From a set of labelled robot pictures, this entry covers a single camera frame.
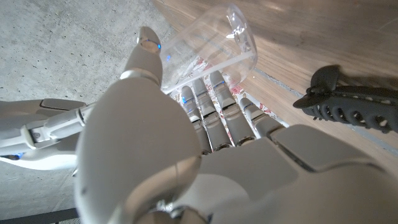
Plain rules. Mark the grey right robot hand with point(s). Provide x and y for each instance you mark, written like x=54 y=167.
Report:
x=37 y=130

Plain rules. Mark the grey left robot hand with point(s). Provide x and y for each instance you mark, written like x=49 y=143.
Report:
x=140 y=133

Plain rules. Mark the floral backdrop cloth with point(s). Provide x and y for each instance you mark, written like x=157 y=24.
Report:
x=236 y=90

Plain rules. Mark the black hair claw clip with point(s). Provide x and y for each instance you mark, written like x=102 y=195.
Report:
x=351 y=105

